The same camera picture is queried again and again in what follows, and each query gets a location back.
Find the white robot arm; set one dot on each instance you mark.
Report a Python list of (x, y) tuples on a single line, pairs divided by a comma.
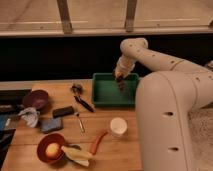
[(163, 100)]

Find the blue sponge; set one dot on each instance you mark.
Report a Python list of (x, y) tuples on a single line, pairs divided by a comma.
[(50, 125)]

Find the dark red grape bunch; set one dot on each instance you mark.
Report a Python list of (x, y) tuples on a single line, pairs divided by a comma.
[(120, 82)]

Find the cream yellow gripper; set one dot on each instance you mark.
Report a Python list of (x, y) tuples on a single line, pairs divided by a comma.
[(118, 74)]

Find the yellow round fruit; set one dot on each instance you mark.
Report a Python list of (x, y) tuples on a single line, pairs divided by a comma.
[(52, 151)]

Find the dark purple bowl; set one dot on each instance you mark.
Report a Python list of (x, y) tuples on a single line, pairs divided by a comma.
[(37, 99)]

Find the black rectangular block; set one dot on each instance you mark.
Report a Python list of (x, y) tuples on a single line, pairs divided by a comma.
[(63, 111)]

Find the crumpled white cloth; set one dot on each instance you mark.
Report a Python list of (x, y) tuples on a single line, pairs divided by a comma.
[(30, 115)]

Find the orange carrot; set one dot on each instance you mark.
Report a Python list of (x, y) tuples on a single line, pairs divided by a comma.
[(96, 142)]

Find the orange bowl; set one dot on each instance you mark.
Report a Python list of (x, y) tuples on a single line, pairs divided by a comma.
[(43, 144)]

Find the white paper cup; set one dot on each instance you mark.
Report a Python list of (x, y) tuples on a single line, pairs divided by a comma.
[(118, 127)]

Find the green plastic tray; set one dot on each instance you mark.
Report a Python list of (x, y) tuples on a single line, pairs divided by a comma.
[(106, 93)]

